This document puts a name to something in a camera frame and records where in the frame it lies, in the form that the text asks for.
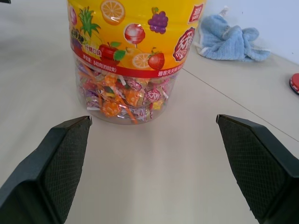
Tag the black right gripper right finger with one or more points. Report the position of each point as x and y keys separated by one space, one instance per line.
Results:
x=259 y=168

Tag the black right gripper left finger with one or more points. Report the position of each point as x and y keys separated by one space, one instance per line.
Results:
x=53 y=168

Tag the clear lollipop jar yellow label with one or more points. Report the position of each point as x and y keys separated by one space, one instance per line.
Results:
x=130 y=60

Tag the red round button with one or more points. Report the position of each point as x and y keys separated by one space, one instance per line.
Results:
x=295 y=82

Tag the light blue towel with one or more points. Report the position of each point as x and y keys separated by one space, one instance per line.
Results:
x=230 y=42

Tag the dark object at edge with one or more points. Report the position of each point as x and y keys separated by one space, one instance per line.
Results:
x=4 y=1

